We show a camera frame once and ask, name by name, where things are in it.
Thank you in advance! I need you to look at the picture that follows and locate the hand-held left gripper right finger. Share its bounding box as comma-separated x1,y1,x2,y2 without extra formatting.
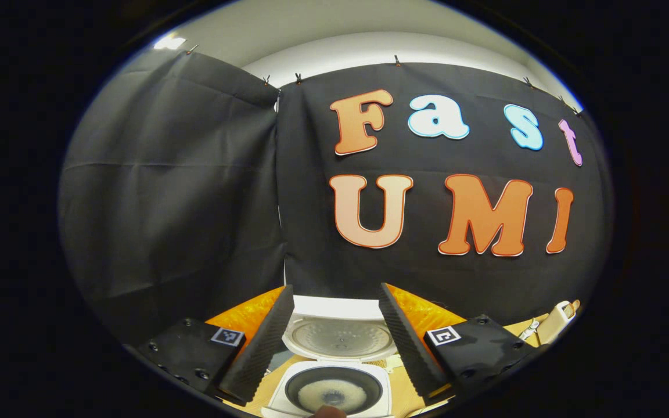
379,283,544,406

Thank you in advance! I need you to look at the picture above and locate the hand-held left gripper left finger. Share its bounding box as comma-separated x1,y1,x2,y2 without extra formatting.
123,284,296,406

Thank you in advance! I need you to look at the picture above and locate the white rice cooker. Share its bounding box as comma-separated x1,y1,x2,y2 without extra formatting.
262,295,400,418

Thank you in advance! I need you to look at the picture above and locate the white rice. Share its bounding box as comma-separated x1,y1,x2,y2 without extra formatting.
298,380,368,413

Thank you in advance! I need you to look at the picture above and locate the cream chopstick holder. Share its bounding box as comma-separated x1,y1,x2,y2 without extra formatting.
537,301,576,344

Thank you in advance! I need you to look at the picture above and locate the black backdrop cloth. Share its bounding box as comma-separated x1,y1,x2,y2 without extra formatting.
59,51,613,343

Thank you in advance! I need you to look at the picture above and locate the row of backdrop clips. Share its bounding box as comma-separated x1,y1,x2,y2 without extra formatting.
186,44,580,116

